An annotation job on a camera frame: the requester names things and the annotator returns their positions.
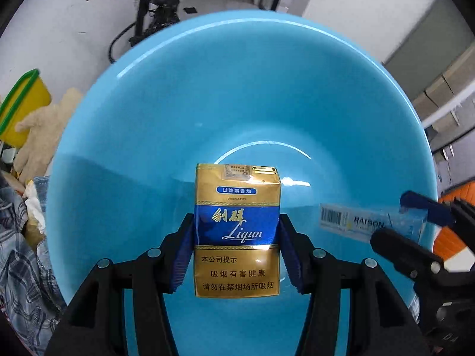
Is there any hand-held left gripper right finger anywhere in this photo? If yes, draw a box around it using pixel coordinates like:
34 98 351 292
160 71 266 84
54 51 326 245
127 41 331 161
278 213 433 356

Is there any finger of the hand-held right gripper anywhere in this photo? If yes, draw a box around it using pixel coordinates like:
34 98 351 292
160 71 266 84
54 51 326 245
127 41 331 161
370 228 446 280
399 191 475 231

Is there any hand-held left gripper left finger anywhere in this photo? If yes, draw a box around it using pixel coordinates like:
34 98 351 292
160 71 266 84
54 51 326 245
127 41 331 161
45 213 195 356

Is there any gold and blue cigarette pack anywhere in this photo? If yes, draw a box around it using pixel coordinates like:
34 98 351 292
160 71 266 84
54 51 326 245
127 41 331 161
194 163 282 299

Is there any light blue plastic basin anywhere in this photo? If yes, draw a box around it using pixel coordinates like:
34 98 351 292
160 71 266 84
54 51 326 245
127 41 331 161
45 10 438 356

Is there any yellow container with green rim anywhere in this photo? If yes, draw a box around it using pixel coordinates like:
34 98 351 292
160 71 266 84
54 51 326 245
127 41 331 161
0 69 53 147

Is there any orange bag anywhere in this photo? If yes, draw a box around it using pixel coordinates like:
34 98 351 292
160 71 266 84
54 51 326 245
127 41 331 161
433 186 475 273

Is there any stack of cardboard boxes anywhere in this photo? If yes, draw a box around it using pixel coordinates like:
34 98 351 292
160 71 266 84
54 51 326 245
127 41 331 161
412 50 475 134

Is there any crumpled white tissue paper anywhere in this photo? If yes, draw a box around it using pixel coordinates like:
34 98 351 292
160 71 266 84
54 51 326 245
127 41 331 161
23 182 47 231

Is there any blue plaid shirt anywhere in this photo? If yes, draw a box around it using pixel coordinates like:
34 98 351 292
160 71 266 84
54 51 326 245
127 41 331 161
0 176 67 342

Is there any beige plush glove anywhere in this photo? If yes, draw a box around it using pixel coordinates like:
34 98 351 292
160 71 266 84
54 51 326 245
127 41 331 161
14 88 84 182

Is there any black bicycle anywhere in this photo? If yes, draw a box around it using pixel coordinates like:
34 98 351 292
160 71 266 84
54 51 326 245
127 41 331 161
80 0 212 63

